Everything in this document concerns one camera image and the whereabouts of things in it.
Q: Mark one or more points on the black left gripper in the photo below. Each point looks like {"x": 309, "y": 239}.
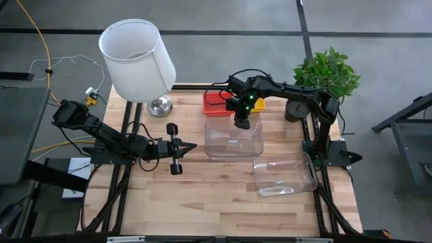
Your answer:
{"x": 165, "y": 148}

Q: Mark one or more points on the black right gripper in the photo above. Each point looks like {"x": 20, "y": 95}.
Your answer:
{"x": 241, "y": 104}

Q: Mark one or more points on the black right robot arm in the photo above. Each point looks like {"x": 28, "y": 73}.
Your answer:
{"x": 287, "y": 90}

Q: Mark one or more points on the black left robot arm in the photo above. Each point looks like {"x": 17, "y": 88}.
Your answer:
{"x": 101, "y": 133}

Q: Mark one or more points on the silver lamp base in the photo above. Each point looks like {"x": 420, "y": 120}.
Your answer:
{"x": 161, "y": 107}

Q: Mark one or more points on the dark plant pot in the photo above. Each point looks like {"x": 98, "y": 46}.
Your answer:
{"x": 297, "y": 111}

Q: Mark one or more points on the white lamp shade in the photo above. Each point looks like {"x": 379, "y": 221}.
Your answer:
{"x": 135, "y": 74}

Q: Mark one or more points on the green leafy plant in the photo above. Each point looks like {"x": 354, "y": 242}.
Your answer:
{"x": 325, "y": 72}

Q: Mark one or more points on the yellow plug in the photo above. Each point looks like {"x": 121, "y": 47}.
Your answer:
{"x": 91, "y": 100}

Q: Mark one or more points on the white box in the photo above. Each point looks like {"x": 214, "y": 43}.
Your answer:
{"x": 81, "y": 168}

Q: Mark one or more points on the white power adapter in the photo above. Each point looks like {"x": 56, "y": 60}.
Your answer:
{"x": 91, "y": 91}

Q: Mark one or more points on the black beam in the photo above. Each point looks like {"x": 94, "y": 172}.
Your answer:
{"x": 54, "y": 175}

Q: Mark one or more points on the grey desk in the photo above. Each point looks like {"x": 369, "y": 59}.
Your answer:
{"x": 20, "y": 135}

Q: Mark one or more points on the black power strip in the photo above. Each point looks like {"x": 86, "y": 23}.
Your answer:
{"x": 17, "y": 76}

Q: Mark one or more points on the black device with green light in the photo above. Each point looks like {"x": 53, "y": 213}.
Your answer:
{"x": 10, "y": 216}

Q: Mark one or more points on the black aluminium frame rail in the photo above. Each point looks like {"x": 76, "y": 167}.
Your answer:
{"x": 168, "y": 240}
{"x": 136, "y": 111}
{"x": 189, "y": 87}
{"x": 127, "y": 109}
{"x": 320, "y": 209}

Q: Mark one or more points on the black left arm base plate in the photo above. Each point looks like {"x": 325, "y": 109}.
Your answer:
{"x": 104, "y": 160}

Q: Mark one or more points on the black diagonal frame brace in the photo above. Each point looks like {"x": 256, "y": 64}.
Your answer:
{"x": 108, "y": 202}
{"x": 337, "y": 212}

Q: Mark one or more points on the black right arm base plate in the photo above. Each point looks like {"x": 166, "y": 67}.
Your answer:
{"x": 337, "y": 152}

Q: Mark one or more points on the silver metal bracket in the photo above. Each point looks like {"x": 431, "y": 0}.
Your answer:
{"x": 125, "y": 239}
{"x": 314, "y": 240}

